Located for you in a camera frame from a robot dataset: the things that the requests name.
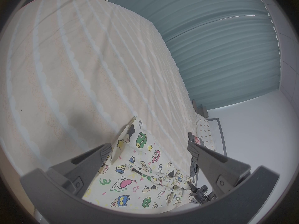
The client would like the pile of clothes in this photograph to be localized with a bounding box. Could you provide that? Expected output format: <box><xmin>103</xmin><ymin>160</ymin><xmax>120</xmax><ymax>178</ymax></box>
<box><xmin>188</xmin><ymin>132</ymin><xmax>206</xmax><ymax>179</ymax></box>

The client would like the blue-green curtain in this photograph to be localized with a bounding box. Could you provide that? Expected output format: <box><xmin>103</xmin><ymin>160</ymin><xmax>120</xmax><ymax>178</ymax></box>
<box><xmin>103</xmin><ymin>0</ymin><xmax>282</xmax><ymax>110</ymax></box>

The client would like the bed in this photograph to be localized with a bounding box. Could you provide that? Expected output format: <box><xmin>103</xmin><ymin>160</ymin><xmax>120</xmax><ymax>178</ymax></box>
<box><xmin>0</xmin><ymin>0</ymin><xmax>227</xmax><ymax>212</ymax></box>

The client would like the grey bedside table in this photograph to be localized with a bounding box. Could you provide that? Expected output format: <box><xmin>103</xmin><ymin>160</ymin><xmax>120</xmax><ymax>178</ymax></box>
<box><xmin>192</xmin><ymin>99</ymin><xmax>209</xmax><ymax>118</ymax></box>

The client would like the white printed pillow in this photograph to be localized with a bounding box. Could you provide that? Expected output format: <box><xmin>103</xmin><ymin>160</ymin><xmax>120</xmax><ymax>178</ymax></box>
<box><xmin>195</xmin><ymin>114</ymin><xmax>215</xmax><ymax>150</ymax></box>

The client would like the white printed pyjama top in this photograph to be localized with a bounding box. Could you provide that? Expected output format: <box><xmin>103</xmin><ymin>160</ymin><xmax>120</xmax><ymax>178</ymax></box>
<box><xmin>82</xmin><ymin>116</ymin><xmax>199</xmax><ymax>210</ymax></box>

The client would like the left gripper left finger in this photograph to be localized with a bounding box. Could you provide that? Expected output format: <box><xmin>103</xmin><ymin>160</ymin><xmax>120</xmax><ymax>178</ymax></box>
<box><xmin>48</xmin><ymin>142</ymin><xmax>112</xmax><ymax>197</ymax></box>

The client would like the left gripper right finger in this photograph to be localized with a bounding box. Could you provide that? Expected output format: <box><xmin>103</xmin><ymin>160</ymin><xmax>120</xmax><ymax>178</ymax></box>
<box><xmin>187</xmin><ymin>141</ymin><xmax>252</xmax><ymax>194</ymax></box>

